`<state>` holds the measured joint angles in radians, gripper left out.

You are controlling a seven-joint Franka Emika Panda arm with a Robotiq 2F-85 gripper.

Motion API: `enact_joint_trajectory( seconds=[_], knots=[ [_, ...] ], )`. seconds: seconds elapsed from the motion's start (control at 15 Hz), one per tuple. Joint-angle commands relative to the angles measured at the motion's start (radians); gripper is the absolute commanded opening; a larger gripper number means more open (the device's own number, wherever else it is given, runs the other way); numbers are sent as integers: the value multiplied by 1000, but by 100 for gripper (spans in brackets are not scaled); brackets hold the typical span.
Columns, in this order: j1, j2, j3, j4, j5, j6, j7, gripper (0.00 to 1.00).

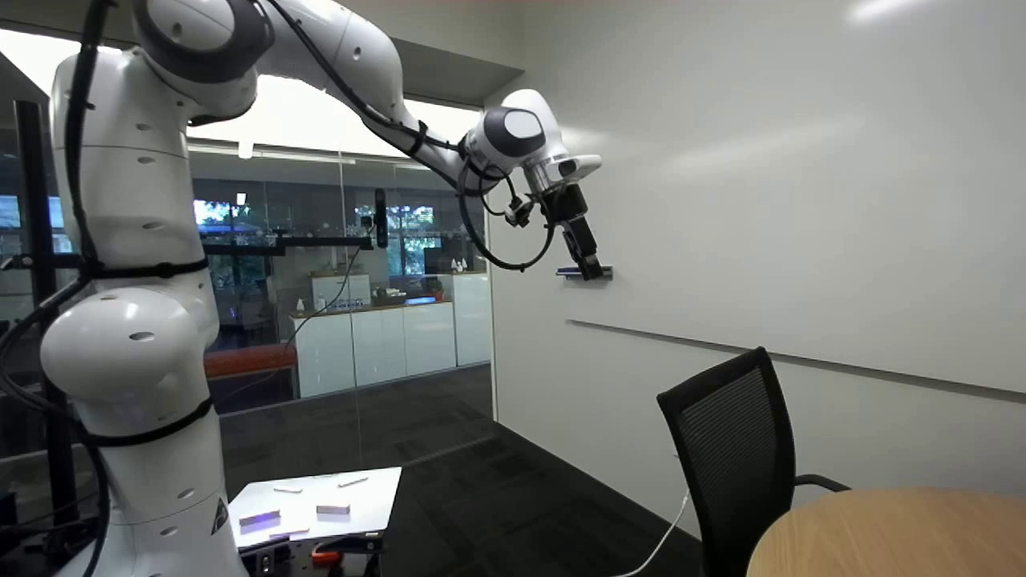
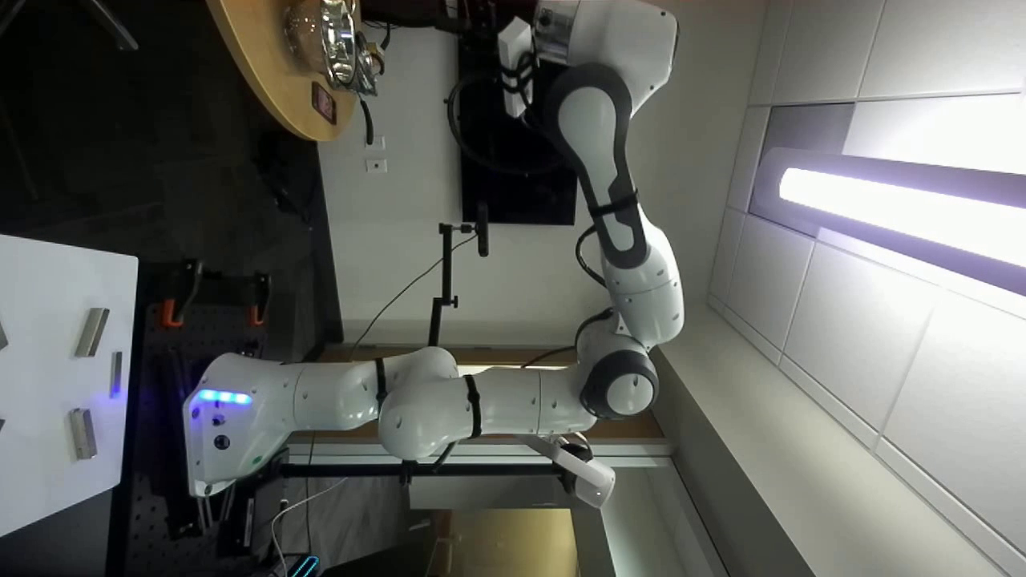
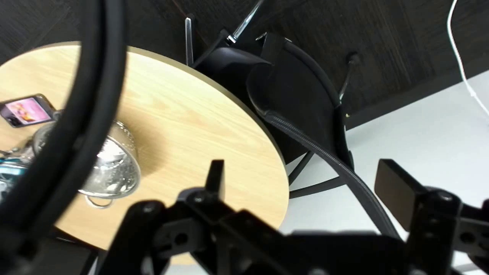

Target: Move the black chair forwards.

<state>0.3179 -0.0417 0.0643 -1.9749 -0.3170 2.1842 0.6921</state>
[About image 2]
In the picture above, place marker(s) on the black camera stand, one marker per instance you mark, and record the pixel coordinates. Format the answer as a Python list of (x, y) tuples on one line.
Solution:
[(440, 289)]

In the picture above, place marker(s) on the shiny metal bowl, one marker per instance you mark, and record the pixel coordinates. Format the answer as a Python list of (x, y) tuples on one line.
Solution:
[(333, 35)]

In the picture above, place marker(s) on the white flat board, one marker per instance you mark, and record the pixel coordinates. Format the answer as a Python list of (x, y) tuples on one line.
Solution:
[(42, 372)]

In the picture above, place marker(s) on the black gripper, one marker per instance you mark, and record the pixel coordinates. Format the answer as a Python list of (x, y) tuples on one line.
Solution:
[(483, 14)]

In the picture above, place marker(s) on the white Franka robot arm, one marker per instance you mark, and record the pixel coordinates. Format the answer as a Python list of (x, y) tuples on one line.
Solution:
[(321, 402)]

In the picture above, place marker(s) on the long ceiling light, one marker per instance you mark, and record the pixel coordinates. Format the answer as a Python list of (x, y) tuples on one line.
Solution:
[(909, 213)]

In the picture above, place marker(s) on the black wall screen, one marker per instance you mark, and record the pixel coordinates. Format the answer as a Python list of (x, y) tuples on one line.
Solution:
[(502, 180)]

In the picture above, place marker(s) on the white box device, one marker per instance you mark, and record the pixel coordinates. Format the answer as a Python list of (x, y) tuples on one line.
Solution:
[(586, 475)]

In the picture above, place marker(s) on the white wall socket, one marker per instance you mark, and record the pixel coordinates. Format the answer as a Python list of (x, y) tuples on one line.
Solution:
[(377, 165)]

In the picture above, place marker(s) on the small metal block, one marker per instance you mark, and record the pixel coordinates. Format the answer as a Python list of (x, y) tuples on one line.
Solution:
[(90, 331), (83, 433)]

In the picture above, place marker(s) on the round wooden table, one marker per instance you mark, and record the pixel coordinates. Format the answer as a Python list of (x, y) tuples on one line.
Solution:
[(269, 76)]

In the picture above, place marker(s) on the small dark card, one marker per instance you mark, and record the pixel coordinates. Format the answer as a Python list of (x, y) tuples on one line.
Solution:
[(321, 104)]

